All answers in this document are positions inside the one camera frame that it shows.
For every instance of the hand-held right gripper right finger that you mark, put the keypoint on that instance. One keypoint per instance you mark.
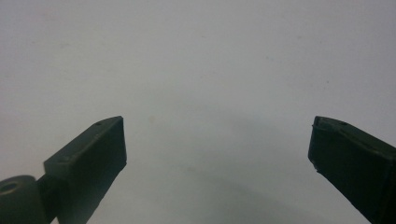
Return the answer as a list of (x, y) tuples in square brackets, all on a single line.
[(351, 161)]

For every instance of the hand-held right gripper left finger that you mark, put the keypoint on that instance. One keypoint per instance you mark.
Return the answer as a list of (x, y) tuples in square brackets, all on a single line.
[(93, 161)]

